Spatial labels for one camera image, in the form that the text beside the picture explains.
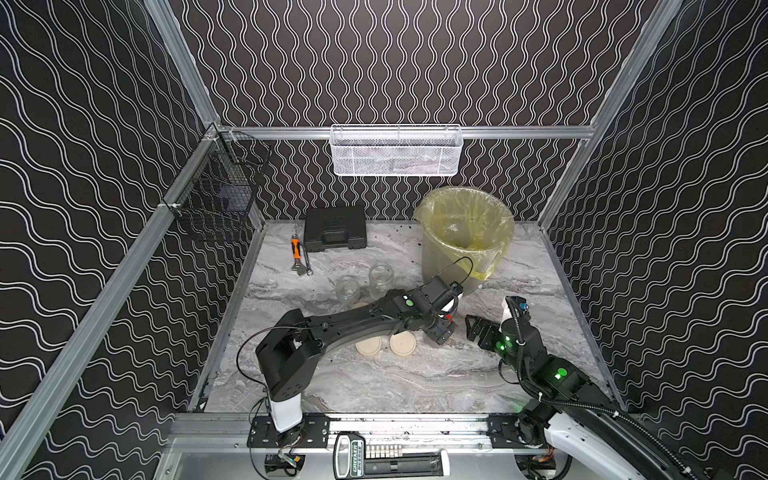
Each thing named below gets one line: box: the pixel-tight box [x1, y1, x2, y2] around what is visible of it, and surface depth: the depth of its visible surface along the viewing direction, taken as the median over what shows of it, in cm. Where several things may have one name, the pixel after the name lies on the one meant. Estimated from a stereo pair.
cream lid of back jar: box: [355, 336, 382, 358], surface depth 89 cm
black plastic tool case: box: [304, 207, 367, 252], surface depth 112 cm
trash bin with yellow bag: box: [413, 186, 514, 295], surface depth 93 cm
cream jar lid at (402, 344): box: [389, 331, 417, 358], surface depth 90 cm
